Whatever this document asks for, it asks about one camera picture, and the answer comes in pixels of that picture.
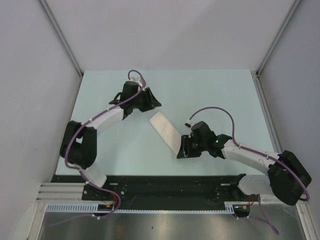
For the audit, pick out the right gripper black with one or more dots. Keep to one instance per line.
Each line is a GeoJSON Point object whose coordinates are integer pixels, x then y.
{"type": "Point", "coordinates": [185, 150]}

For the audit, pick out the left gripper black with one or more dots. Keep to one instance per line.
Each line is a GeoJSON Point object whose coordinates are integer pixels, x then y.
{"type": "Point", "coordinates": [151, 102]}

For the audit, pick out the white cloth napkin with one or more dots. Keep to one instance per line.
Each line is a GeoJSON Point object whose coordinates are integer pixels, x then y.
{"type": "Point", "coordinates": [166, 131]}

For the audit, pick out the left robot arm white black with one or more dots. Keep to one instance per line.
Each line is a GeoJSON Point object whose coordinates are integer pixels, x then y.
{"type": "Point", "coordinates": [79, 146]}

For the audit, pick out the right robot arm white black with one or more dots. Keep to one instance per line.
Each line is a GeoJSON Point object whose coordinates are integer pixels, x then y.
{"type": "Point", "coordinates": [287, 177]}

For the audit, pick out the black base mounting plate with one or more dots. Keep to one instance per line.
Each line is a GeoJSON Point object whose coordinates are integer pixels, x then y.
{"type": "Point", "coordinates": [212, 188]}

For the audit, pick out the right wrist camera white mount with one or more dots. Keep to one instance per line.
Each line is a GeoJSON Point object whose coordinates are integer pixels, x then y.
{"type": "Point", "coordinates": [189, 125]}

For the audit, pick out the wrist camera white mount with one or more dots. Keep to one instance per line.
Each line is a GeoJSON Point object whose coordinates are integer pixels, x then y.
{"type": "Point", "coordinates": [139, 81]}
{"type": "Point", "coordinates": [189, 125]}

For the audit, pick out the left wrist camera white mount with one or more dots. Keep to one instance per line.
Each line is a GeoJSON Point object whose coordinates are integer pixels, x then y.
{"type": "Point", "coordinates": [139, 81]}

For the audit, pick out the left aluminium frame post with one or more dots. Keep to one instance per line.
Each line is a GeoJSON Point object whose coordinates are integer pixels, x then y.
{"type": "Point", "coordinates": [55, 26]}

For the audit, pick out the aluminium frame post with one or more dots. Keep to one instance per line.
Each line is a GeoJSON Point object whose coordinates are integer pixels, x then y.
{"type": "Point", "coordinates": [55, 26]}
{"type": "Point", "coordinates": [279, 35]}

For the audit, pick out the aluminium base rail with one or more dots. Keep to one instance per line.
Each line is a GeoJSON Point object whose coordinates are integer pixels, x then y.
{"type": "Point", "coordinates": [60, 192]}

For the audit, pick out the white slotted cable duct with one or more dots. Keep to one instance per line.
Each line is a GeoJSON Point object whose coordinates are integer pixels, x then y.
{"type": "Point", "coordinates": [100, 208]}

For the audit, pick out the right aluminium frame post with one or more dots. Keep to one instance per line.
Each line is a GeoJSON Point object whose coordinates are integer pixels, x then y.
{"type": "Point", "coordinates": [279, 35]}

